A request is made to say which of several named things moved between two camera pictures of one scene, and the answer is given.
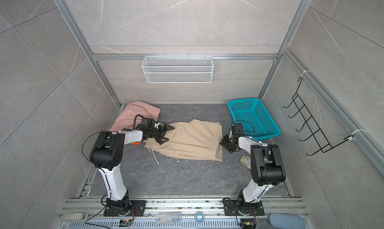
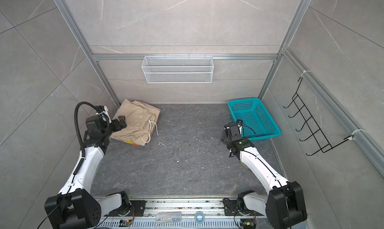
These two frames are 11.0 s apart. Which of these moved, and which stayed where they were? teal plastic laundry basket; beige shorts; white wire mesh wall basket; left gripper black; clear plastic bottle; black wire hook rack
Moved: left gripper black; beige shorts
Stayed: clear plastic bottle; black wire hook rack; white wire mesh wall basket; teal plastic laundry basket
